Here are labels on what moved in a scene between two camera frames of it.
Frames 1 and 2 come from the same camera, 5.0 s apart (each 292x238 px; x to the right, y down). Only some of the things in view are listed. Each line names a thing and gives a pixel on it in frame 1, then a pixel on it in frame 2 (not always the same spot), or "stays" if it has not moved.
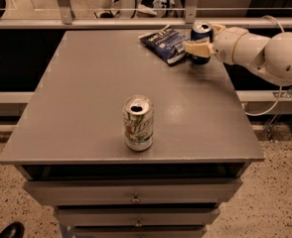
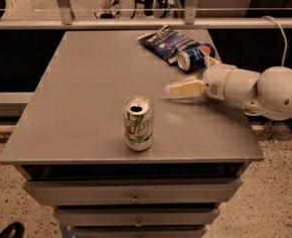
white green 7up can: x=138 y=122 stays
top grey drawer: x=136 y=191 stays
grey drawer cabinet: x=69 y=143 stays
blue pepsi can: x=201 y=31 -> x=193 y=59
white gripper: x=225 y=45 -> x=215 y=81
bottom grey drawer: x=139 y=232 stays
